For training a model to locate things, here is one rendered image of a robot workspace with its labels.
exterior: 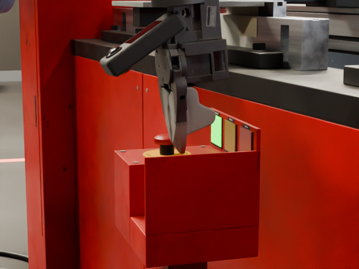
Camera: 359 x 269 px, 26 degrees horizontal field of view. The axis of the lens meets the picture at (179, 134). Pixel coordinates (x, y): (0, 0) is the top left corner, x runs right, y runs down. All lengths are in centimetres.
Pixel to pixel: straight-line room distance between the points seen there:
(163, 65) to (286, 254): 45
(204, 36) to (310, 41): 47
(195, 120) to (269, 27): 55
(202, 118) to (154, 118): 77
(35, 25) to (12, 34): 666
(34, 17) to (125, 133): 59
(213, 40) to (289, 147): 33
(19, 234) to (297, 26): 217
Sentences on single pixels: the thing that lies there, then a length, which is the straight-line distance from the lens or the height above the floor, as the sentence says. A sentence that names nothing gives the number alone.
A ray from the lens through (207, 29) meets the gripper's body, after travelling 103.
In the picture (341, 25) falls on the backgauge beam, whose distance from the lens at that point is 181.
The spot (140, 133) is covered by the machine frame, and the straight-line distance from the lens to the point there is 190.
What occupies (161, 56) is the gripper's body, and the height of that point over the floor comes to 94.
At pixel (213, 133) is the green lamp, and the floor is 80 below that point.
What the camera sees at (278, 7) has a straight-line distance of 158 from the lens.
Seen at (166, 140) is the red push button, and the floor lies 81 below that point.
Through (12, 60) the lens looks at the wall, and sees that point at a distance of 911.
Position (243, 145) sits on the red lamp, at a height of 81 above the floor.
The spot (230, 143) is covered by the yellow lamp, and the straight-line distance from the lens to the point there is 114.
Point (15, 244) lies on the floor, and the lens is 328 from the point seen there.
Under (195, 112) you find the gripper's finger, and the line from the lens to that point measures 104.
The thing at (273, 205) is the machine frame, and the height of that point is 66.
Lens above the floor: 102
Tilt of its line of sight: 10 degrees down
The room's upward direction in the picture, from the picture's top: straight up
